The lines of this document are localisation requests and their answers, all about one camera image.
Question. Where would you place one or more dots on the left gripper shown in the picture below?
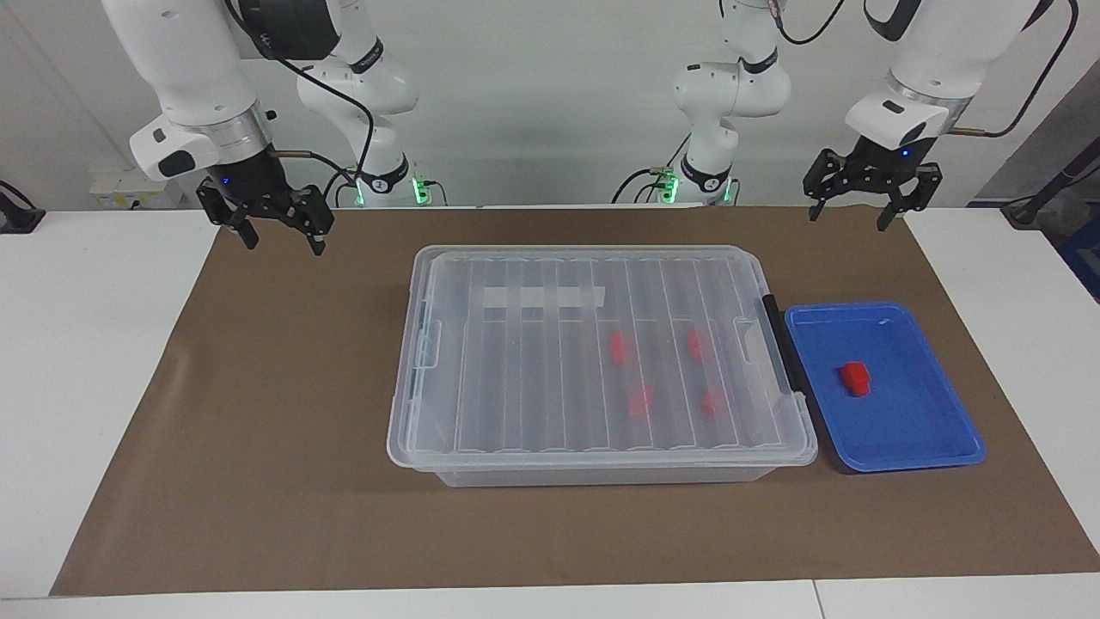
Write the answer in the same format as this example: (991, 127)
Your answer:
(889, 159)

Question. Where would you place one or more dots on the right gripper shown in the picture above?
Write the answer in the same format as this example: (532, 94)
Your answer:
(249, 176)

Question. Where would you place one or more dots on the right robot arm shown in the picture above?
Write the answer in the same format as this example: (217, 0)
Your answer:
(193, 73)

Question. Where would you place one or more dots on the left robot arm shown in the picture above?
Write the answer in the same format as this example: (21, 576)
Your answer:
(730, 94)

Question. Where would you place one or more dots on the black box latch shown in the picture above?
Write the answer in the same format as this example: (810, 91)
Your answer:
(780, 344)

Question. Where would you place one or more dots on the red block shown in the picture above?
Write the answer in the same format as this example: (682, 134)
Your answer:
(711, 402)
(694, 343)
(640, 401)
(619, 348)
(855, 379)

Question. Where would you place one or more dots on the clear box latch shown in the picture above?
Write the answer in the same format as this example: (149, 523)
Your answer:
(427, 357)

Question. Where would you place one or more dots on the clear plastic storage box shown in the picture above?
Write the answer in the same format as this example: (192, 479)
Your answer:
(601, 475)

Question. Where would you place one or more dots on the white power strip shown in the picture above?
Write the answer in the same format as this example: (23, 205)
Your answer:
(129, 191)

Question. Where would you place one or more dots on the black stand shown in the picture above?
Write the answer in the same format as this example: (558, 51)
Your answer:
(1044, 193)
(15, 215)

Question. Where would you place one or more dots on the blue plastic tray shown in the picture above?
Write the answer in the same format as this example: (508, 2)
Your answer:
(911, 430)

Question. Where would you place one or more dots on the clear plastic lidded bin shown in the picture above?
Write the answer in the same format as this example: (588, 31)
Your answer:
(593, 378)

